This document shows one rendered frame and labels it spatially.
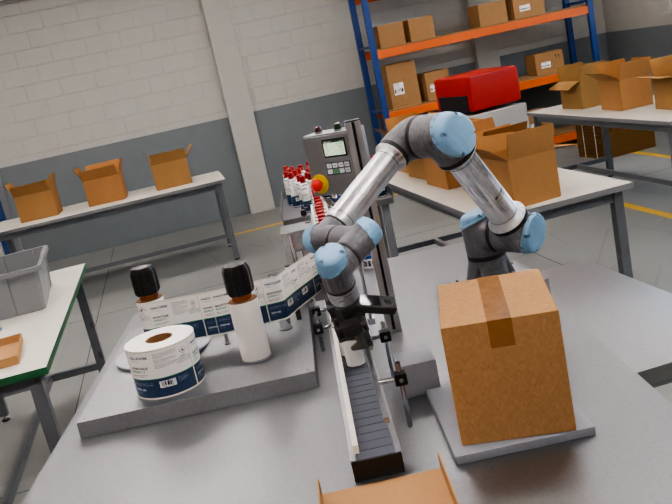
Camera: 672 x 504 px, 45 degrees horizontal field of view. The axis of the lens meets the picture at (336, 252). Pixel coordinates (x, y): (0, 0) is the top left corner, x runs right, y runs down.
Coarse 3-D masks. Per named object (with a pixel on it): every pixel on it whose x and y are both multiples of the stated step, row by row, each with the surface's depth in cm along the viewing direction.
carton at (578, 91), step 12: (564, 72) 731; (576, 72) 734; (588, 72) 699; (564, 84) 714; (576, 84) 705; (588, 84) 701; (564, 96) 728; (576, 96) 710; (588, 96) 703; (564, 108) 733; (576, 108) 715
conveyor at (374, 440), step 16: (368, 368) 218; (352, 384) 210; (368, 384) 208; (352, 400) 200; (368, 400) 198; (368, 416) 190; (368, 432) 182; (384, 432) 180; (368, 448) 175; (384, 448) 173
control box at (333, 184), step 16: (304, 144) 248; (320, 144) 246; (320, 160) 247; (336, 160) 244; (368, 160) 248; (320, 176) 249; (336, 176) 246; (352, 176) 243; (320, 192) 251; (336, 192) 248
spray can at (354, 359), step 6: (342, 342) 220; (348, 342) 218; (354, 342) 218; (348, 348) 218; (348, 354) 219; (354, 354) 219; (360, 354) 219; (348, 360) 220; (354, 360) 219; (360, 360) 219; (348, 366) 221; (354, 366) 220; (360, 366) 220
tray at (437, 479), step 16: (384, 480) 170; (400, 480) 168; (416, 480) 167; (432, 480) 166; (448, 480) 158; (320, 496) 164; (336, 496) 168; (352, 496) 166; (368, 496) 165; (384, 496) 164; (400, 496) 163; (416, 496) 161; (432, 496) 160; (448, 496) 159
